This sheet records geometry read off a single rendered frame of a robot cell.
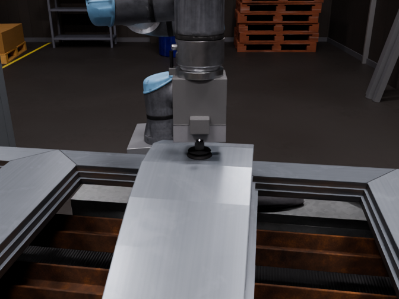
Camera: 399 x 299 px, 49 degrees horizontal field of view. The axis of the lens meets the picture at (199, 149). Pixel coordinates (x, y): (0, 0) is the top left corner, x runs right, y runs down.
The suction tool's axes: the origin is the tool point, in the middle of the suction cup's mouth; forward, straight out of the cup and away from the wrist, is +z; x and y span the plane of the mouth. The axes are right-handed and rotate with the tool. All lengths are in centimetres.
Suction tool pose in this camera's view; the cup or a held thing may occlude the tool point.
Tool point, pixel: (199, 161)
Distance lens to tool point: 74.4
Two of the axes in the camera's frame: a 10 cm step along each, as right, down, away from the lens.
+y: 10.0, 0.0, 0.1
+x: -0.1, -3.9, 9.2
